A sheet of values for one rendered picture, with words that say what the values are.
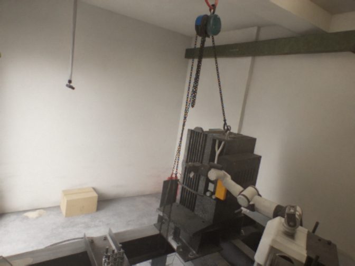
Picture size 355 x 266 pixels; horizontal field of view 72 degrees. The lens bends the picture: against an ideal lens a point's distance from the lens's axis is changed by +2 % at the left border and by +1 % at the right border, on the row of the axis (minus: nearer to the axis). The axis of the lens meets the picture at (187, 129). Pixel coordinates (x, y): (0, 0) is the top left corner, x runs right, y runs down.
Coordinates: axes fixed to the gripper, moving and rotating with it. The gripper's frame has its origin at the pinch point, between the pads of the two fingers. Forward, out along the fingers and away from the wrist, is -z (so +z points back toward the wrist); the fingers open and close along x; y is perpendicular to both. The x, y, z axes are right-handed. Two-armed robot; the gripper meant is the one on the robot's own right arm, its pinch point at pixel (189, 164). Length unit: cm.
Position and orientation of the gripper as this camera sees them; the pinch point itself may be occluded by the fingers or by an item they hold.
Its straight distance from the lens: 180.5
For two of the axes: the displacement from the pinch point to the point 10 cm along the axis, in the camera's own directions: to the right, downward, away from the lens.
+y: 1.5, -9.8, -1.0
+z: 7.8, 1.8, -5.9
